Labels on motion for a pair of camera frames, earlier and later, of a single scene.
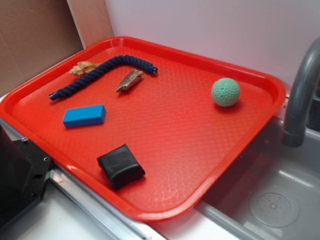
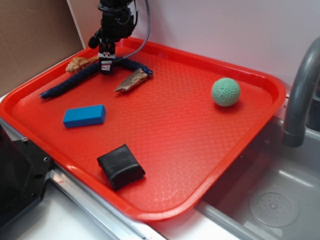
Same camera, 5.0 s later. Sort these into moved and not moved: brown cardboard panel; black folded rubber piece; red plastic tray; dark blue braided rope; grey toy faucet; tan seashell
Moved: tan seashell; dark blue braided rope
Not moved: black folded rubber piece; grey toy faucet; brown cardboard panel; red plastic tray
